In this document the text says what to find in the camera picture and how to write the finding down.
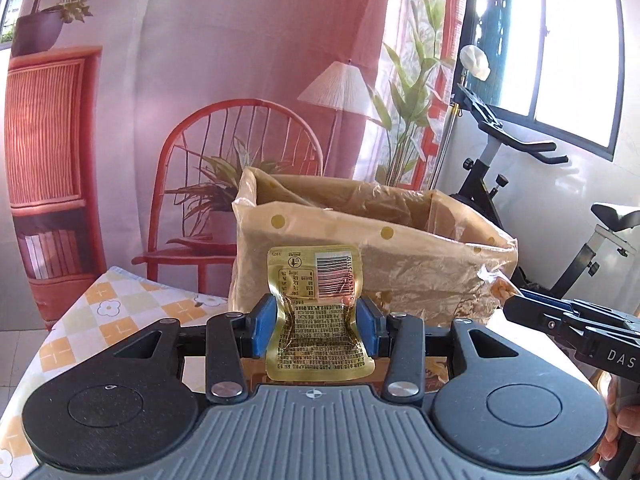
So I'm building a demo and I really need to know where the printed room backdrop cloth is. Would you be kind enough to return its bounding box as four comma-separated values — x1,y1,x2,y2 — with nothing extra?
0,0,471,331

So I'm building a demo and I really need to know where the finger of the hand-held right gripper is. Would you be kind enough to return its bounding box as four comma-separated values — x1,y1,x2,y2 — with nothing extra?
502,292,602,335

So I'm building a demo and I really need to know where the gold snack packet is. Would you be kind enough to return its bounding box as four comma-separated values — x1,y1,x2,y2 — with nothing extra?
264,244,376,381

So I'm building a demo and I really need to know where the black exercise bike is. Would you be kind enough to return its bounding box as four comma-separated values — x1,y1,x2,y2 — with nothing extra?
447,82,640,307

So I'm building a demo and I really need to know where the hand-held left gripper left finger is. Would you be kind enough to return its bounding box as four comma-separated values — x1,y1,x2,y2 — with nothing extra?
112,294,278,403

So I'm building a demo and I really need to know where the brown candy clear wrapper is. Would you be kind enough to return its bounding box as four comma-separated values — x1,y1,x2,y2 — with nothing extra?
481,266,520,307

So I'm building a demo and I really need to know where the cardboard box with plastic liner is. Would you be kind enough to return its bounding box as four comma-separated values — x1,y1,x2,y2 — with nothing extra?
228,166,519,328

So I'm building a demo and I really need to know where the person's right hand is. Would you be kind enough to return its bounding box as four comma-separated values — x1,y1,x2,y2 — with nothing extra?
593,373,640,466

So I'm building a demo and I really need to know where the white cloth cap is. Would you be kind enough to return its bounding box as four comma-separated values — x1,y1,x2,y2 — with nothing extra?
460,45,490,81

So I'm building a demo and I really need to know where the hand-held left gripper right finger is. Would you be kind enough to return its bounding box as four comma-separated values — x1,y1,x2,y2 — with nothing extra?
356,296,508,403

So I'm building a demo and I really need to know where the metal pole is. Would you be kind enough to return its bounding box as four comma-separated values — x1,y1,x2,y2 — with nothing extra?
432,105,459,192

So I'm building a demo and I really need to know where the barred window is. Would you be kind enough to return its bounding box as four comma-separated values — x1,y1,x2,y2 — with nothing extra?
460,0,627,162

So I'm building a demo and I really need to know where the checked floral tablecloth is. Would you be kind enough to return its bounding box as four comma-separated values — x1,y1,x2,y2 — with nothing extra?
0,266,608,480

